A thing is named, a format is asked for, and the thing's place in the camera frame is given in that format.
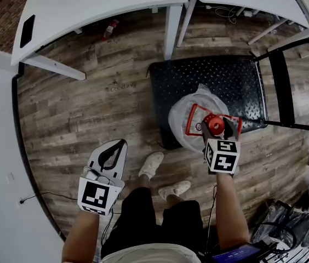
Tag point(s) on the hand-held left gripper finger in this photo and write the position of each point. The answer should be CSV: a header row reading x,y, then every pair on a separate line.
x,y
121,160
95,155

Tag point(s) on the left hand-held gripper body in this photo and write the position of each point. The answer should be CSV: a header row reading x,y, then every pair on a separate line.
x,y
94,196

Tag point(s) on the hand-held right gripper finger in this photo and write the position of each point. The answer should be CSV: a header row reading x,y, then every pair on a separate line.
x,y
208,134
231,130

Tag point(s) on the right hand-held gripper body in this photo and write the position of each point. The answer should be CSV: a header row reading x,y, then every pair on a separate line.
x,y
223,162

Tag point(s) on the clear plastic water jug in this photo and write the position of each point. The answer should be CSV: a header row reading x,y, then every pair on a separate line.
x,y
182,119

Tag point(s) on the black platform trolley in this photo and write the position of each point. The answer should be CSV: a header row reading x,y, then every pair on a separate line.
x,y
187,92

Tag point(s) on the person's left forearm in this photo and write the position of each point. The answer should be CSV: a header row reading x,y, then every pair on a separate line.
x,y
80,237

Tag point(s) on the person's right forearm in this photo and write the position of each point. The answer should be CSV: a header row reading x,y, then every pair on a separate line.
x,y
229,212

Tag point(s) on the person's left white shoe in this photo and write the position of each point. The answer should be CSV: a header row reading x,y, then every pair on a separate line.
x,y
151,164

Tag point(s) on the person's white shoe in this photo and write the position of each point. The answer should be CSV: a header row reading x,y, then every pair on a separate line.
x,y
176,189
151,164

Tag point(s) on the person's black shorts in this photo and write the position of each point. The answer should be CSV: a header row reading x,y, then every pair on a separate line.
x,y
135,223

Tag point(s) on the person's right white shoe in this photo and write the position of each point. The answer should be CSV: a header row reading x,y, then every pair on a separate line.
x,y
176,189

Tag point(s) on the person's white shirt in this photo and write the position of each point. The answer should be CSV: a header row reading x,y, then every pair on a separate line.
x,y
149,255

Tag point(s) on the black device with blue screen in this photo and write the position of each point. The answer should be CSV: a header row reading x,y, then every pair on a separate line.
x,y
234,256

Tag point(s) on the plastic bottle with red label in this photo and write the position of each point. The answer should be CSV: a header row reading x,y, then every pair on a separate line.
x,y
110,29

